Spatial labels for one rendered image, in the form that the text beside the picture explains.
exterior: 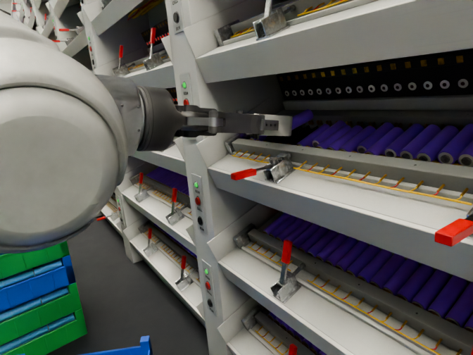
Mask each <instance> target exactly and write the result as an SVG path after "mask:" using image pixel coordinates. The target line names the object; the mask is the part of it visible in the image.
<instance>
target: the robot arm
mask: <svg viewBox="0 0 473 355"><path fill-rule="evenodd" d="M292 120H293V117H292V116H277V115H267V114H257V113H254V114H244V113H243V111H236V113H227V112H220V111H217V110H216V109H214V108H199V107H198V106H196V105H183V106H178V105H174V100H173V98H172V96H171V94H170V93H169V91H168V90H166V89H163V88H158V87H146V86H136V85H135V83H134V82H133V81H132V80H131V79H129V78H127V77H116V76H109V75H97V74H93V73H92V72H91V71H90V70H88V69H87V68H86V67H84V66H83V65H82V64H81V63H79V62H77V61H76V60H75V59H73V58H71V57H69V56H67V55H65V54H63V53H61V52H60V49H59V48H58V45H57V44H56V43H55V42H53V41H52V40H50V39H48V38H47V37H45V36H43V35H41V34H39V33H38V32H36V31H34V30H32V29H31V28H29V27H28V26H26V25H24V24H22V23H21V22H19V21H17V20H16V19H14V18H12V17H10V16H9V15H7V14H5V13H4V12H2V11H0V254H16V253H25V252H30V251H36V250H40V249H45V248H48V247H52V246H54V245H57V244H60V243H61V242H64V241H66V240H68V239H70V238H72V237H74V236H76V235H78V234H80V233H81V232H83V231H84V230H86V229H87V228H88V227H89V226H90V225H91V224H92V222H93V221H94V219H95V217H96V215H97V214H98V213H99V212H100V211H101V210H102V209H103V207H104V206H105V205H106V204H107V203H108V201H109V199H110V198H111V196H112V195H113V193H114V191H115V189H116V187H117V186H119V185H120V184H121V183H122V181H123V180H124V176H125V171H126V167H127V157H131V156H132V155H133V154H134V153H135V151H164V150H166V149H167V148H168V147H169V146H170V145H171V144H172V141H173V137H174V136H177V137H198V136H216V134H217V133H243V134H244V135H253V139H259V136H260V135H265V136H291V130H292Z"/></svg>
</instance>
